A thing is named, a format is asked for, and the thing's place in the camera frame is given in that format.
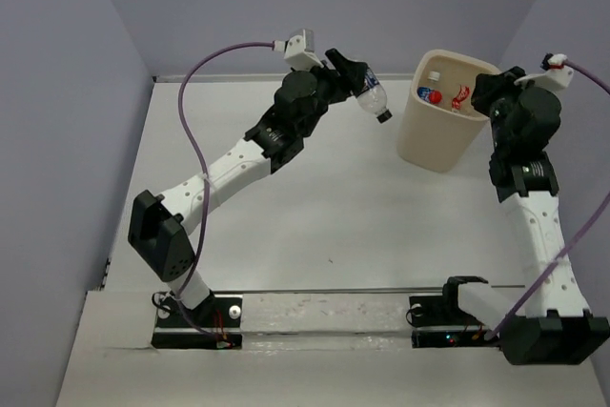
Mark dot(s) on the blue label plastic bottle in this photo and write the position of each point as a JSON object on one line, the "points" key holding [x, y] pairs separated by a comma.
{"points": [[430, 95]]}

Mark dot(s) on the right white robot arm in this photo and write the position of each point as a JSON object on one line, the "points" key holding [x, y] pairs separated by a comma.
{"points": [[551, 323]]}

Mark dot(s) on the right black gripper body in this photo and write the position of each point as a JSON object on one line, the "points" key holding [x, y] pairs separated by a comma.
{"points": [[503, 90]]}

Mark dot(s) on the red label cola bottle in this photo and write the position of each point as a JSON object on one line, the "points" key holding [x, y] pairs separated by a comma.
{"points": [[462, 94]]}

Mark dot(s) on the metal rail bar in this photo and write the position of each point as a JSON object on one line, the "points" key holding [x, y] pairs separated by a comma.
{"points": [[399, 290]]}

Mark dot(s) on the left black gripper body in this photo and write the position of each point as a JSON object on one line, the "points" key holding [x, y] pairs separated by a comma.
{"points": [[329, 90]]}

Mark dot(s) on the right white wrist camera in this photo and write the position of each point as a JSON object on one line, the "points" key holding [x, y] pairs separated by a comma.
{"points": [[556, 75]]}

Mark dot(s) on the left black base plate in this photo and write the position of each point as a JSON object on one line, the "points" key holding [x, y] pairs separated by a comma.
{"points": [[214, 325]]}

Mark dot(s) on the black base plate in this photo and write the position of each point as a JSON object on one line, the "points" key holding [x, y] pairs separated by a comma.
{"points": [[214, 325], [435, 325]]}

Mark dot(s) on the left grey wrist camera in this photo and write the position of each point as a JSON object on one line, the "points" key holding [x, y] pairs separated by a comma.
{"points": [[299, 51]]}

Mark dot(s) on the red cap small bottle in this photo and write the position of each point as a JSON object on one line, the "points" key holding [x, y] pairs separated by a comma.
{"points": [[373, 98]]}

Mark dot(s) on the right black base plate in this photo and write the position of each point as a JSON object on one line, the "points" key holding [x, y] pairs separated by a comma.
{"points": [[435, 325]]}

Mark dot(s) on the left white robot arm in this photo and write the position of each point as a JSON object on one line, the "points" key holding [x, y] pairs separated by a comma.
{"points": [[161, 224]]}

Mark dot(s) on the clear bottle white cap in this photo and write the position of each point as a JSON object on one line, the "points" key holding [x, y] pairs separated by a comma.
{"points": [[433, 77]]}

